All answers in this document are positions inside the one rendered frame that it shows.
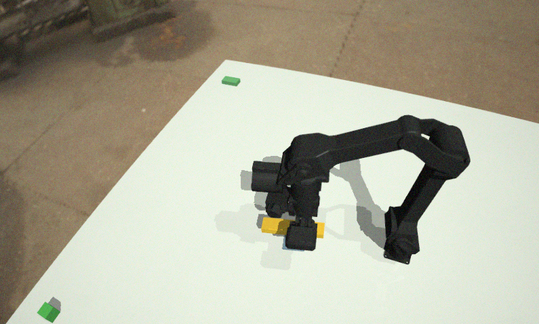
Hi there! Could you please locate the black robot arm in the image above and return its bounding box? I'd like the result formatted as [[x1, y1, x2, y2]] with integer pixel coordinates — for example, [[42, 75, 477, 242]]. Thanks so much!
[[251, 115, 471, 264]]

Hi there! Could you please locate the yellow bar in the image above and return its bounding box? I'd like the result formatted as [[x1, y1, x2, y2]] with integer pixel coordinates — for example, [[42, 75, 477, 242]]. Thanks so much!
[[261, 218, 325, 239]]

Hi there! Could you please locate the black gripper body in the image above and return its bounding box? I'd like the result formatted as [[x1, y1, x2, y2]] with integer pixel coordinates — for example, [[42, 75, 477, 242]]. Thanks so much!
[[285, 192, 319, 251]]

